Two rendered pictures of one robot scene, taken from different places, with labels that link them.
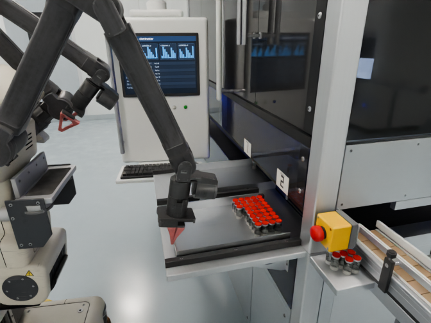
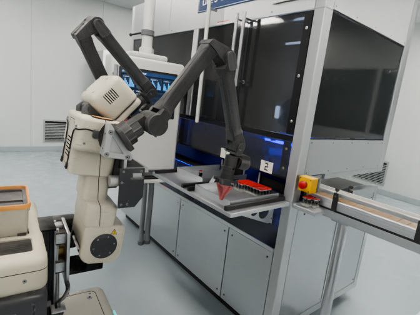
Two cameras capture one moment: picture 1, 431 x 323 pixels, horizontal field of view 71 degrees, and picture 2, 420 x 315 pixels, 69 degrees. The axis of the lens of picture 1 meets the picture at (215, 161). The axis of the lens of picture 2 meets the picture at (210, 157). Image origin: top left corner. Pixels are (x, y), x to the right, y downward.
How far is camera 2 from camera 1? 0.89 m
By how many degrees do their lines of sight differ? 27
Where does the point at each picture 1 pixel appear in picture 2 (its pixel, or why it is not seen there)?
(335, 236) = (312, 184)
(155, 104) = (234, 109)
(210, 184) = (246, 160)
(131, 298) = not seen: hidden behind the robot
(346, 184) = (309, 161)
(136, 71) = (230, 90)
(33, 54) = (191, 73)
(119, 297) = not seen: hidden behind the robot
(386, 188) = (322, 165)
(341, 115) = (310, 123)
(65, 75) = not seen: outside the picture
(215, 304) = (181, 291)
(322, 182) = (300, 159)
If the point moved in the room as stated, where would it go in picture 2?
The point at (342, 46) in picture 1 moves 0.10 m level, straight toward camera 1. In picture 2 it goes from (312, 90) to (322, 90)
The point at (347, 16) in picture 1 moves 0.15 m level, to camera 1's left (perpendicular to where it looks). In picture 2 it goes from (315, 77) to (290, 73)
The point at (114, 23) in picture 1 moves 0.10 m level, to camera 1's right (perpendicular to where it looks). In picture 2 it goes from (234, 64) to (255, 68)
